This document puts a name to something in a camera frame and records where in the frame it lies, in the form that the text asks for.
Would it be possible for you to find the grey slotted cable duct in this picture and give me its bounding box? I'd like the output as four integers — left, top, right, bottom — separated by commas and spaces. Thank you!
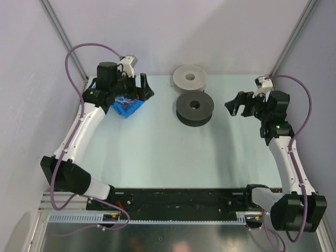
48, 212, 262, 225

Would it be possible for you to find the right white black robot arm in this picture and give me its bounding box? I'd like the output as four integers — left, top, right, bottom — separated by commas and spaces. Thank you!
225, 91, 327, 233

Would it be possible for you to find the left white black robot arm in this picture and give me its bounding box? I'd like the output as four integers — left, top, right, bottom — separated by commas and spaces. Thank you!
40, 55, 154, 210

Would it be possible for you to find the aluminium frame post right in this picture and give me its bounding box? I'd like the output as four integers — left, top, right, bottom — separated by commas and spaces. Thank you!
269, 0, 320, 76

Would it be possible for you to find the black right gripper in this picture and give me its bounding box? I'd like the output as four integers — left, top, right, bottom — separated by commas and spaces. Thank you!
225, 89, 270, 122

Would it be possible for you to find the aluminium frame post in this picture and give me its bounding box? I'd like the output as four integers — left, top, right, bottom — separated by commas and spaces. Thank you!
269, 0, 320, 76
38, 0, 88, 80

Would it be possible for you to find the black filament spool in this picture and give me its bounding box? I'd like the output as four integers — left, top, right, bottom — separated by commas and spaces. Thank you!
176, 90, 214, 127

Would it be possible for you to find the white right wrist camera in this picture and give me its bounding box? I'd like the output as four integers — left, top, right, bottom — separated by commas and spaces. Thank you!
253, 76, 274, 98

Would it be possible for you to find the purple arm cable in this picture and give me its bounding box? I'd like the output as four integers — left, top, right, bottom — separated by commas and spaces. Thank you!
49, 42, 131, 237
262, 75, 313, 252

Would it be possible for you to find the bundle of thin wires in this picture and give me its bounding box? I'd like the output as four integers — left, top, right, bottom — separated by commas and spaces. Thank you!
115, 96, 139, 112

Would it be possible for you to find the aluminium frame post left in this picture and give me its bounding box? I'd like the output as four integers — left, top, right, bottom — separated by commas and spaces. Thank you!
38, 0, 88, 80

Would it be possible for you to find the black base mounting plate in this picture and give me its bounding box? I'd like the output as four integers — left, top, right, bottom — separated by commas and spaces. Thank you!
86, 187, 274, 222

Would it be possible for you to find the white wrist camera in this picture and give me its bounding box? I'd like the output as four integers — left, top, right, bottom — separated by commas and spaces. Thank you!
119, 55, 138, 78
253, 76, 274, 98

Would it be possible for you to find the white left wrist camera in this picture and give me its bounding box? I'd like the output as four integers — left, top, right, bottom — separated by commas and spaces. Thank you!
119, 55, 138, 78

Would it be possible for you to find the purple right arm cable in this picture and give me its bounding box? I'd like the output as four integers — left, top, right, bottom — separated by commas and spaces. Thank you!
262, 75, 313, 252

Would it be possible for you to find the blue plastic bin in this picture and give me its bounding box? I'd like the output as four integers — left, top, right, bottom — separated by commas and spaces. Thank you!
111, 97, 144, 118

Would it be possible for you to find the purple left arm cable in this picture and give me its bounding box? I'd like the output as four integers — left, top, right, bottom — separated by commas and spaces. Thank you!
49, 42, 131, 237

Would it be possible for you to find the white perforated filament spool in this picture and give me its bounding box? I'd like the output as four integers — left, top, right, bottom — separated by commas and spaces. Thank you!
173, 65, 208, 91

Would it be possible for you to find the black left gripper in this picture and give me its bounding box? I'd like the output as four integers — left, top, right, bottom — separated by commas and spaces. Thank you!
111, 70, 154, 102

